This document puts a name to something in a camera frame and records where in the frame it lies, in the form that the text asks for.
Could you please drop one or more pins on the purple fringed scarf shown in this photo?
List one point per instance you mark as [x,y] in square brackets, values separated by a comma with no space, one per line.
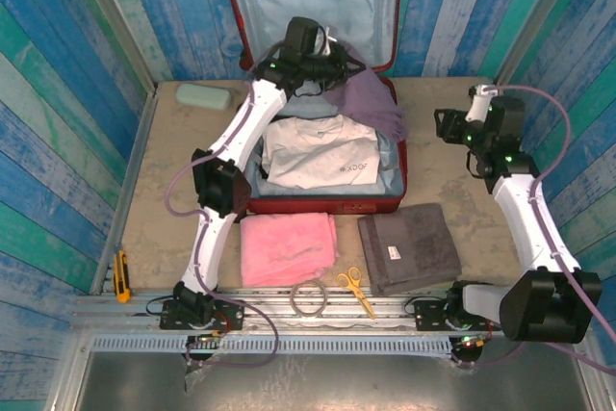
[370,103]

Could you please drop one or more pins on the white printed t-shirt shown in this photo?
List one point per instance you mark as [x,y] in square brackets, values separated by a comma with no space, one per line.
[317,156]

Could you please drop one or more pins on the grey towel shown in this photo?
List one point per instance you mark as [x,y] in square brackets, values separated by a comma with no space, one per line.
[409,247]

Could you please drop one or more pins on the pink towel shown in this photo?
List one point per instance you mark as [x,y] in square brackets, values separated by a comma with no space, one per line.
[286,249]

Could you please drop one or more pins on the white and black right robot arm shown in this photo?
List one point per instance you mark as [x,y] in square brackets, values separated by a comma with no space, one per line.
[524,218]

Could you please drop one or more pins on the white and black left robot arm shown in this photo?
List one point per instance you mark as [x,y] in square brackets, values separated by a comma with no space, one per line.
[212,242]

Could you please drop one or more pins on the pale green glasses case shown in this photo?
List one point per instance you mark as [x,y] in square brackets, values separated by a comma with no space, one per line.
[202,95]

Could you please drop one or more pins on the small LED circuit board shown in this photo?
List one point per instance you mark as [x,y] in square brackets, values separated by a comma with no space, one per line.
[204,338]
[469,342]

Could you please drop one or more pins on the clear tape roll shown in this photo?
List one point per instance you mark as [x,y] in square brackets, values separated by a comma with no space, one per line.
[294,307]

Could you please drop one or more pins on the grey steel sheet panel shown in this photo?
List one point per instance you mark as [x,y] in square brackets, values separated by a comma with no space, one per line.
[337,382]

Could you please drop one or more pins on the yellow utility knife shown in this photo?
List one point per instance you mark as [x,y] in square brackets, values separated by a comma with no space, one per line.
[122,276]

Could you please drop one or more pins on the aluminium frame post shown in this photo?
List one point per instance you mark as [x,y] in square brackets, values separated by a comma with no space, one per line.
[535,16]
[120,26]

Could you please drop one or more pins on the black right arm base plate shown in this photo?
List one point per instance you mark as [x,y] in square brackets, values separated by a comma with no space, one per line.
[428,317]

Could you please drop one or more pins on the aluminium mounting rail frame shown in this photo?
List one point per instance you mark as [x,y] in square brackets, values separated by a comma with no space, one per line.
[269,310]

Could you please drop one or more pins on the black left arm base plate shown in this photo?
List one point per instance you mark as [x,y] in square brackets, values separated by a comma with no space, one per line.
[231,315]

